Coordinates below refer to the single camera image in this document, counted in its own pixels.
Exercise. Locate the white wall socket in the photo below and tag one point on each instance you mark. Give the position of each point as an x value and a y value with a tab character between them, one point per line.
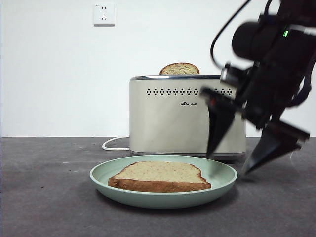
104	14

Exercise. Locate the toasted bread slice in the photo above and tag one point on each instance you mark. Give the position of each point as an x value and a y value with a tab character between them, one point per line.
179	68
158	172

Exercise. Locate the pale green round plate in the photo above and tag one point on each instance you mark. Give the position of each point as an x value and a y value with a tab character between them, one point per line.
163	200

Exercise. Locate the beige metal toaster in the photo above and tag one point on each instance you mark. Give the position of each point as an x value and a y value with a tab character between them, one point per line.
168	123

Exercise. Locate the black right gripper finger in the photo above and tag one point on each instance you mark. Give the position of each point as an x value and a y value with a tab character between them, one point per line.
269	150
219	123

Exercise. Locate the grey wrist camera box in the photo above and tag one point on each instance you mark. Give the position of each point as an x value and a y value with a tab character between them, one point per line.
232	74

